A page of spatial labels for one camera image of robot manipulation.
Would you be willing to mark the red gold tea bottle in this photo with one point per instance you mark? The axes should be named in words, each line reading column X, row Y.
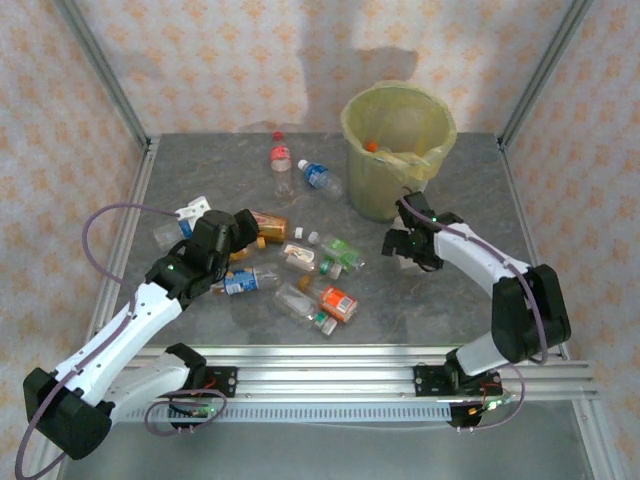
column 274, row 225

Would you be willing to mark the blue label bottle blue cap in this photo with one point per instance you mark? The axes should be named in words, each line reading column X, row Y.
column 242, row 281

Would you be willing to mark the green label clear bottle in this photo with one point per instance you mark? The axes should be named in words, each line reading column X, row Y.
column 340, row 248

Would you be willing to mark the clear bottle swirl label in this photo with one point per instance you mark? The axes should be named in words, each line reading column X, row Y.
column 297, row 255

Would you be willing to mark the small green label bottle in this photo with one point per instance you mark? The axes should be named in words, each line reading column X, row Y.
column 330, row 269

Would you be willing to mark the red label cola bottle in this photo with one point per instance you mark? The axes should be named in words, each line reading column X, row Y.
column 281, row 165

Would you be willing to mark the orange label bottle brown cap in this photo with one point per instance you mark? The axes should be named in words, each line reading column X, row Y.
column 339, row 302

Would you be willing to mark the clear bottle green band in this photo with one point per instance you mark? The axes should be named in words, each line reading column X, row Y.
column 300, row 302

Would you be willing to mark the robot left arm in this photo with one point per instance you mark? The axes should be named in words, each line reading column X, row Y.
column 125, row 335

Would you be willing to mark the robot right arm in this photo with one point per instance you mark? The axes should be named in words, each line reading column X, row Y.
column 475, row 255

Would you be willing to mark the mesh waste bin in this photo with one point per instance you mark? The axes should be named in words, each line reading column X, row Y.
column 380, row 200

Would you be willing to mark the yellow-lined trash bin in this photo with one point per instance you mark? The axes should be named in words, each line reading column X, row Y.
column 360, row 115

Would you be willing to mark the blue label water bottle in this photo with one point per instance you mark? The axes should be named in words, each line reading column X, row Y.
column 320, row 176
column 167, row 234

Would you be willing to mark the white bottle cap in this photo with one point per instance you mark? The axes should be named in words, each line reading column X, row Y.
column 299, row 232

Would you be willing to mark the small circuit board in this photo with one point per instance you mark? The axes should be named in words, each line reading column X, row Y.
column 197, row 411
column 492, row 404

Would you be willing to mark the aluminium table side rail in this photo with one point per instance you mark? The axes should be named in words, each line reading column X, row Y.
column 525, row 220
column 142, row 165

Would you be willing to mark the aluminium base rail beam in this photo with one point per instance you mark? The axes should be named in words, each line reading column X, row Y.
column 325, row 372

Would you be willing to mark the aluminium frame post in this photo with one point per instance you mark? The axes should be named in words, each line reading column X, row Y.
column 550, row 65
column 100, row 70

